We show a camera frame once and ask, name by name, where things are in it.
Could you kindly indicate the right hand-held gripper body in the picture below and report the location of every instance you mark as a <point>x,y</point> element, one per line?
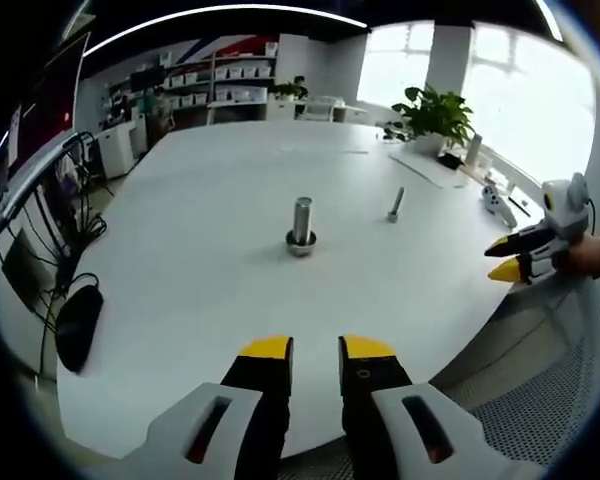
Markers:
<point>567,205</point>

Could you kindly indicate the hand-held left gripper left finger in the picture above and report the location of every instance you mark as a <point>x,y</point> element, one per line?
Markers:
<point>250,430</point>

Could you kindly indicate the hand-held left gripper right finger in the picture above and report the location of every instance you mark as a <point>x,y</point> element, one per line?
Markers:
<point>385,430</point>

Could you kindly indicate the thin threaded steel stud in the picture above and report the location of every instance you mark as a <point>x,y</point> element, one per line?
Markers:
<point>397,200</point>

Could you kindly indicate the large black washer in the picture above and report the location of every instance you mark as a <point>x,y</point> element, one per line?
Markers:
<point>289,240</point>

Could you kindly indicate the thick threaded steel stud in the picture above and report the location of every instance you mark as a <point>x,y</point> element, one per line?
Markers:
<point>302,215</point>

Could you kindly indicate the person's right hand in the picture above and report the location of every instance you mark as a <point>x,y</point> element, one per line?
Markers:
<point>580,256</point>

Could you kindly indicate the white game controller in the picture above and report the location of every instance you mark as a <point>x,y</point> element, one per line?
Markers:
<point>492,197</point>

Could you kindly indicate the grey mesh office chair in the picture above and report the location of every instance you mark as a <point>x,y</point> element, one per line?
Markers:
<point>540,360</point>

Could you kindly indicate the white cylinder bottle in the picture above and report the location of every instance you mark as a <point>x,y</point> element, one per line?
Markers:
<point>474,150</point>

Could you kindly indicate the small black box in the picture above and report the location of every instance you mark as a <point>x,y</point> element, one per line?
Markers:
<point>450,161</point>

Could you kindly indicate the large potted green plant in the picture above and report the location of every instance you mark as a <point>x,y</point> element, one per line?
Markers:
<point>440,117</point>

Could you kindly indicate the small trailing plant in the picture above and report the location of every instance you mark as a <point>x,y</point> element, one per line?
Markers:
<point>395,132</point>

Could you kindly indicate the black oval object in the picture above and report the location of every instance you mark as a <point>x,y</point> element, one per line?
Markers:
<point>77,330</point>

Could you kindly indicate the small shelf-side green plant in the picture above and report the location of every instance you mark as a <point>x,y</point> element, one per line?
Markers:
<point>286,91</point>

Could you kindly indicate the white cabinet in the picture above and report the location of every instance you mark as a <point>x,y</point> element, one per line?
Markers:
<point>120,150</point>

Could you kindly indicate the white workbench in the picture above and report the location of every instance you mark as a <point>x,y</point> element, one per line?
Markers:
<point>237,104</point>

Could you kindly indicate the curved ceiling light strip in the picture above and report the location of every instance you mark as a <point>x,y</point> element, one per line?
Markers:
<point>245,7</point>

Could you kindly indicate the wall shelf with white bins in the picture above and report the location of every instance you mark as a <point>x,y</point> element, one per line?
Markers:
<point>240,72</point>

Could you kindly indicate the black wall screen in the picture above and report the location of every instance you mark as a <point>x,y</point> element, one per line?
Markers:
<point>145,81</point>

